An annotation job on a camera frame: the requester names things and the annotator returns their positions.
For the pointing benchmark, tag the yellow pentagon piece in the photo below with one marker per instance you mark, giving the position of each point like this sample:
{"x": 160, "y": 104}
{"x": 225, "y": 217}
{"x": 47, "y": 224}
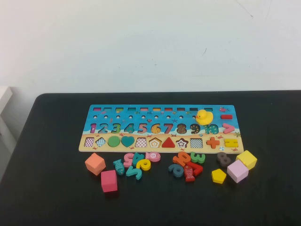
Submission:
{"x": 218, "y": 176}

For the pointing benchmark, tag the blue wooden number puzzle board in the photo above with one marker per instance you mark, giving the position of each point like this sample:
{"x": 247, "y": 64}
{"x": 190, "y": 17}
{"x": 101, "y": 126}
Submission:
{"x": 141, "y": 117}

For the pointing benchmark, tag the red triangle piece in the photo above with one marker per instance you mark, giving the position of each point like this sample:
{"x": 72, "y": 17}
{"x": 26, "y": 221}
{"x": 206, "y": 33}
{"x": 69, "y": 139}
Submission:
{"x": 168, "y": 144}

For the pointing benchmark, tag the teal heart piece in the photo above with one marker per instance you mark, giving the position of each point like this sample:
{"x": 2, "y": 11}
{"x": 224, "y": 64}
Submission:
{"x": 128, "y": 140}

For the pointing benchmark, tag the green circle piece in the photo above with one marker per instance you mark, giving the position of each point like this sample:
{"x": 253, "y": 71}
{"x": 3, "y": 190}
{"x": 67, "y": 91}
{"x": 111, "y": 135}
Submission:
{"x": 114, "y": 141}

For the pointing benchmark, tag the teal number four piece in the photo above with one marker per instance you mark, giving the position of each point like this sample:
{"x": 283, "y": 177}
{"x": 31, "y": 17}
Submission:
{"x": 137, "y": 158}

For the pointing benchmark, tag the pink number five piece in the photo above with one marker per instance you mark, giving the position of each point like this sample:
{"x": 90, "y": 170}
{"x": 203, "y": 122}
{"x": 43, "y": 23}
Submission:
{"x": 128, "y": 158}

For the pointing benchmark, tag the orange number four piece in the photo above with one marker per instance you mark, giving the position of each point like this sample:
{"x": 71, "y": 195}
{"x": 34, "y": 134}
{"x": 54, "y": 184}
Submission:
{"x": 181, "y": 159}

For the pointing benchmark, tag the teal number ten piece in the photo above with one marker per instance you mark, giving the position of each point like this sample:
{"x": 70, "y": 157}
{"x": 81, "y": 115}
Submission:
{"x": 207, "y": 130}

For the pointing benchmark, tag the teal number five piece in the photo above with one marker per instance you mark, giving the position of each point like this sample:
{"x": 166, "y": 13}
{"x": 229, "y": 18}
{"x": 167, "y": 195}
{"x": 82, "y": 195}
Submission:
{"x": 132, "y": 173}

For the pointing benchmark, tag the green number three piece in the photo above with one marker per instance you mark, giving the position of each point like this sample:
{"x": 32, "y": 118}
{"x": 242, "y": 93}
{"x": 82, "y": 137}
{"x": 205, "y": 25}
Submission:
{"x": 198, "y": 157}

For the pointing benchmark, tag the teal number nine piece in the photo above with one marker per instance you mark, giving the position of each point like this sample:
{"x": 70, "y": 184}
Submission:
{"x": 179, "y": 173}

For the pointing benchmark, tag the orange plus sign piece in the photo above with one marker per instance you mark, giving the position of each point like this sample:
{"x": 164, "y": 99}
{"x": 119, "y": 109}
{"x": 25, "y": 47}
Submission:
{"x": 212, "y": 142}

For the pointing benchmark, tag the red number seven piece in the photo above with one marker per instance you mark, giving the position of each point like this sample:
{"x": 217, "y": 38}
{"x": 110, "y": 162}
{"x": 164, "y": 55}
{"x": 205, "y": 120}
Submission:
{"x": 198, "y": 167}

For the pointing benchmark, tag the red minus sign piece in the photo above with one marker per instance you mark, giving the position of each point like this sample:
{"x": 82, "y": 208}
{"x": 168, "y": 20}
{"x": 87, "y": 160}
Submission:
{"x": 226, "y": 117}

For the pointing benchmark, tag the pink greater-than sign piece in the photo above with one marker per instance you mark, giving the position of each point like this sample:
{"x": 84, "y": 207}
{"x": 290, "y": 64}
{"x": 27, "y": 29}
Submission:
{"x": 231, "y": 128}

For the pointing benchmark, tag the yellow equals sign piece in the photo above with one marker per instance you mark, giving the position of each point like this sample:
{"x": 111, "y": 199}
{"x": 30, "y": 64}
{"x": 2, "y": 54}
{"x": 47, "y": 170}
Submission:
{"x": 231, "y": 141}

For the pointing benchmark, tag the dark brown number eight piece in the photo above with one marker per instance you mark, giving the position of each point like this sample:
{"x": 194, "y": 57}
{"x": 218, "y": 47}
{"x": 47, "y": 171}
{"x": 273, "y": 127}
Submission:
{"x": 223, "y": 159}

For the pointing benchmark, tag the pink wooden fish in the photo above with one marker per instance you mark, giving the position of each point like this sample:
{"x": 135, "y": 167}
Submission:
{"x": 152, "y": 156}

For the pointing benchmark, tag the yellow rubber duck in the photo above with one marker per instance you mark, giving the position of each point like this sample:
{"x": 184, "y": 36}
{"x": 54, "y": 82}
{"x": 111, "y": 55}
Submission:
{"x": 203, "y": 117}

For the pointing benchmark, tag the teal wooden fish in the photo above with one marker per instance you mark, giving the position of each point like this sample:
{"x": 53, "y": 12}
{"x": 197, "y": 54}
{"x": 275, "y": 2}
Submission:
{"x": 119, "y": 167}

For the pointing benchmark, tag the red wooden fish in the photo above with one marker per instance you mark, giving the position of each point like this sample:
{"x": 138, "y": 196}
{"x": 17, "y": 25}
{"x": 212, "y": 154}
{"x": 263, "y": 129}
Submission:
{"x": 189, "y": 174}

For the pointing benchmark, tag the orange cube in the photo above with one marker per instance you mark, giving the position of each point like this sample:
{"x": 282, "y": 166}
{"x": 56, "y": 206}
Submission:
{"x": 95, "y": 163}

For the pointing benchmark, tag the magenta cube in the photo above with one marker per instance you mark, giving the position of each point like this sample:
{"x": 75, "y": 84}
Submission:
{"x": 109, "y": 181}

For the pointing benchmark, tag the light pink cube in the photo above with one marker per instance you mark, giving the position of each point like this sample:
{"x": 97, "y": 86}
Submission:
{"x": 237, "y": 171}

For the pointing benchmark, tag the yellow cube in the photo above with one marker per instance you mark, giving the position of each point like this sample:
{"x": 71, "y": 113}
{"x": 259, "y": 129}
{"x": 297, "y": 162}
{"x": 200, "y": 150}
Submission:
{"x": 248, "y": 157}

